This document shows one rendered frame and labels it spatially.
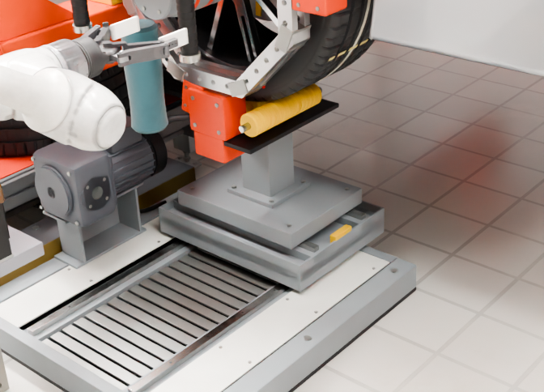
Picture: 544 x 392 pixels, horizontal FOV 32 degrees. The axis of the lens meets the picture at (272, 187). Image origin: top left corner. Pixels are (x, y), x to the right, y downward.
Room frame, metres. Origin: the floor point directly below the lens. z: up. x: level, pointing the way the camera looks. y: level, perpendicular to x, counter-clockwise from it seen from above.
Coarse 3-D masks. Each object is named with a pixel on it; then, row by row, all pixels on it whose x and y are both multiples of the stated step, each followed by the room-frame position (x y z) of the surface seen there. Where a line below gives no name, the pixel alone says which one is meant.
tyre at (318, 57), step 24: (360, 0) 1.98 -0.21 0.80; (312, 24) 1.97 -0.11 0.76; (336, 24) 1.93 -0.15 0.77; (360, 24) 2.01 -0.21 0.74; (312, 48) 1.97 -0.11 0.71; (336, 48) 1.97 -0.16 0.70; (360, 48) 2.08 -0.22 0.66; (288, 72) 2.01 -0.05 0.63; (312, 72) 1.98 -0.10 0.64; (264, 96) 2.07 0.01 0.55
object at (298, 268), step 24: (168, 216) 2.23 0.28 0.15; (192, 216) 2.23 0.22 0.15; (360, 216) 2.13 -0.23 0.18; (192, 240) 2.17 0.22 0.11; (216, 240) 2.11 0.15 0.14; (240, 240) 2.10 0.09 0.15; (264, 240) 2.07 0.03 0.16; (312, 240) 2.08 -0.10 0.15; (336, 240) 2.03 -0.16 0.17; (360, 240) 2.11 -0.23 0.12; (240, 264) 2.06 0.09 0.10; (264, 264) 2.00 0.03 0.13; (288, 264) 1.95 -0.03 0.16; (312, 264) 1.96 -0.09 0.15; (336, 264) 2.03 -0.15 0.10
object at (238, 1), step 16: (224, 0) 2.17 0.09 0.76; (240, 0) 2.13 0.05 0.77; (256, 0) 2.10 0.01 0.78; (208, 16) 2.32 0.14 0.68; (224, 16) 2.20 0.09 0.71; (240, 16) 2.14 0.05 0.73; (272, 16) 2.07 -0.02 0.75; (208, 32) 2.27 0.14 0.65; (224, 32) 2.29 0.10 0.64; (240, 32) 2.31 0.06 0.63; (256, 32) 2.13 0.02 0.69; (272, 32) 2.34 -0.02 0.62; (208, 48) 2.21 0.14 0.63; (224, 48) 2.23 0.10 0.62; (240, 48) 2.24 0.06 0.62; (256, 48) 2.11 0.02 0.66; (224, 64) 2.15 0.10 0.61; (240, 64) 2.13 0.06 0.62
